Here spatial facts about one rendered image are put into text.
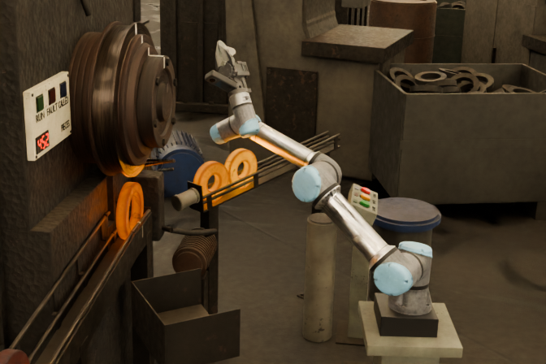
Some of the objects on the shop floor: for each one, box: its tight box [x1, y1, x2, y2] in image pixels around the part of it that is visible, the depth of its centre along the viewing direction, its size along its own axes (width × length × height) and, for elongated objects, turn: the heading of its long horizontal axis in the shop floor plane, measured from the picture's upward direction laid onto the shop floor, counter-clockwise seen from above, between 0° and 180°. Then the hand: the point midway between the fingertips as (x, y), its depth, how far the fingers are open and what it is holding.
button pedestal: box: [336, 184, 378, 346], centre depth 332 cm, size 16×24×62 cm, turn 168°
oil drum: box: [369, 0, 437, 63], centre depth 734 cm, size 59×59×89 cm
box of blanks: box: [368, 63, 546, 220], centre depth 491 cm, size 103×83×77 cm
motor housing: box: [172, 228, 217, 313], centre depth 308 cm, size 13×22×54 cm, turn 168°
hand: (218, 44), depth 298 cm, fingers closed
